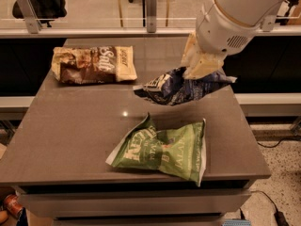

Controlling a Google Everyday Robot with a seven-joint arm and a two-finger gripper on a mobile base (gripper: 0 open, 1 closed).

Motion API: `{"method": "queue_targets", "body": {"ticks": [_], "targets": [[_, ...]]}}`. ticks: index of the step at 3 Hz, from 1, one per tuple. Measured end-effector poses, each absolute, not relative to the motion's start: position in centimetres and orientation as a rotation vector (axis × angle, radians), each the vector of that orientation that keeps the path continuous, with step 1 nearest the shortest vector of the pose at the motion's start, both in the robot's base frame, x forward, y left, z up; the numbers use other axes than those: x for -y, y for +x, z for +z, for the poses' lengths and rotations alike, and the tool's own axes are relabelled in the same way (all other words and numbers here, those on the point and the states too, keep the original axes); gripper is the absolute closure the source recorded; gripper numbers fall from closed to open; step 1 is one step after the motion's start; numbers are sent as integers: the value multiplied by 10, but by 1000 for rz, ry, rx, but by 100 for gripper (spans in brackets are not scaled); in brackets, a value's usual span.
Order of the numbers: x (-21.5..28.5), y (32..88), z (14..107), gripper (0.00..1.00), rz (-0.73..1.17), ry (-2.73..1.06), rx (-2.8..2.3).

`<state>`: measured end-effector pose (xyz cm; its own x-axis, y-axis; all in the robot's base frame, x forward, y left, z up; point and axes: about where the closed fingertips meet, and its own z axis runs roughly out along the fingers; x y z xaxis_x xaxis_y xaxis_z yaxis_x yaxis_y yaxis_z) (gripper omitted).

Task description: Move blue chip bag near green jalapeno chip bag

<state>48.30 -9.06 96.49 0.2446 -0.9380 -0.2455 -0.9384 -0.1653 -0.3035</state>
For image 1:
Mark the left metal bracket post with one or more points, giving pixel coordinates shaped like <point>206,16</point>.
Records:
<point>32,22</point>

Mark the brown sea salt chip bag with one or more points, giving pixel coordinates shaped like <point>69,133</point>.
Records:
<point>96,65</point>

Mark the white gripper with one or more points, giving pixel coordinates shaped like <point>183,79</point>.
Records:
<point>221,27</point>

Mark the dark bag on floor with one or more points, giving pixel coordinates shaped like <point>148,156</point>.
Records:
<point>49,10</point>

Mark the green jalapeno chip bag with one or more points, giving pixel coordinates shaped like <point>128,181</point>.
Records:
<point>178,152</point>

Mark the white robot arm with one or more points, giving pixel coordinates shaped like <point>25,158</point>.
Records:
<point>248,12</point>

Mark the metal bracket post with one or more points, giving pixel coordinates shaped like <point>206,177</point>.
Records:
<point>32,22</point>
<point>268,23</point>
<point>151,15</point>

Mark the red soda can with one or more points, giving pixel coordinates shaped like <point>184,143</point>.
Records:
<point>12,205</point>

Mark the blue object at bottom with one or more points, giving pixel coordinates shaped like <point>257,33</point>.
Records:
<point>236,222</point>

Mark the glass barrier panel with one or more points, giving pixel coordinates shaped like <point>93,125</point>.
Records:
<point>96,14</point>

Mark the blue chip bag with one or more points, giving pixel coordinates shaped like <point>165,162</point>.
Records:
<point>171,88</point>

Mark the middle metal bracket post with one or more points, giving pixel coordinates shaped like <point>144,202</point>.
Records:
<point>151,15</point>

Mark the grey drawer cabinet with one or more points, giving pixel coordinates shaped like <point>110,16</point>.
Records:
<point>213,199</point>

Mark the right metal bracket post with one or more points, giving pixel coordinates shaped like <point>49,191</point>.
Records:
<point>268,23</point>

